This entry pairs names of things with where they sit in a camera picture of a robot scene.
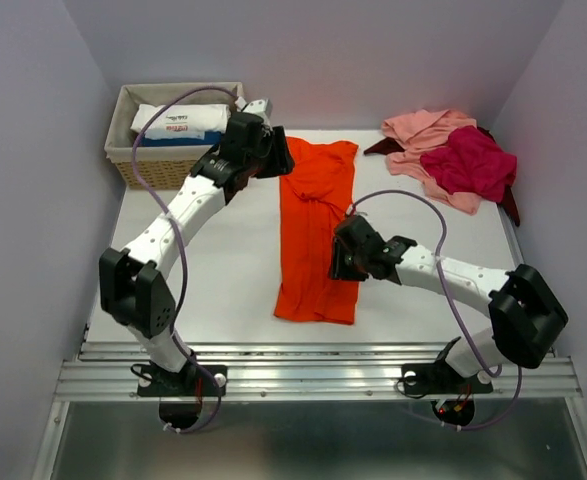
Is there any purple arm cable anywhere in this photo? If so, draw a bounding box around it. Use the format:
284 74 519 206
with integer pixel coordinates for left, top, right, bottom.
345 189 524 433
131 86 239 435

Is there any aluminium mounting rail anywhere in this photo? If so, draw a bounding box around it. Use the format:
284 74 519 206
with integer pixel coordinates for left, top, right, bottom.
52 341 585 402

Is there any dark maroon t-shirt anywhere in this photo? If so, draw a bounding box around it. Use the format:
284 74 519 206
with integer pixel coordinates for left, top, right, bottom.
364 126 521 225

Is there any light pink t-shirt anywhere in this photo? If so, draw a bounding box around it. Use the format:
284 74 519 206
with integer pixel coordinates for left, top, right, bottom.
381 109 481 215

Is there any white rolled t-shirt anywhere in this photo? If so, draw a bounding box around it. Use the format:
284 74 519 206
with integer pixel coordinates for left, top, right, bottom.
143 104 231 140

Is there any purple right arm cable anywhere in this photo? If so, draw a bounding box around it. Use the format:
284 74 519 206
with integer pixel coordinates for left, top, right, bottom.
345 189 524 433

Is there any magenta t-shirt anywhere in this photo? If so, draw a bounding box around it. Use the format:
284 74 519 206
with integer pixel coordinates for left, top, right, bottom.
420 126 517 203

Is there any orange t-shirt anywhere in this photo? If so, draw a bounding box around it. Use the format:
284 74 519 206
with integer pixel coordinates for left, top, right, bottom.
274 137 359 325

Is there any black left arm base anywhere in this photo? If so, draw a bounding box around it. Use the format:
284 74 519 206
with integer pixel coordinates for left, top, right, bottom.
130 362 228 435

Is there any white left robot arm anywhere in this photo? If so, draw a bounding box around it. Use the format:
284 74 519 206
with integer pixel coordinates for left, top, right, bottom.
99 112 294 394

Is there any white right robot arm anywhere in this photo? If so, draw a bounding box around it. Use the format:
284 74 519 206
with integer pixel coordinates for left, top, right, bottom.
330 215 568 390

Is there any woven wicker basket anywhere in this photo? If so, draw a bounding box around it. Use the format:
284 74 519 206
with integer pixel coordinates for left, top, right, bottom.
103 81 247 191

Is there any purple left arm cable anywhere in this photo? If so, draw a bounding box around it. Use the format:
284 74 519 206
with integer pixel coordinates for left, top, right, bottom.
131 86 239 435

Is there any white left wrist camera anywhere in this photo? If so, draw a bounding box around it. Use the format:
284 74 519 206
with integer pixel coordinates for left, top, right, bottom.
235 97 273 120

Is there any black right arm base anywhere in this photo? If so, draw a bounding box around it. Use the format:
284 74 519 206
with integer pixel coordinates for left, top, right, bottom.
394 351 494 429

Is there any blue rolled t-shirt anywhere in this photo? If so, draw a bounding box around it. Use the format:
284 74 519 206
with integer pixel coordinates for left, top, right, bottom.
140 131 222 147

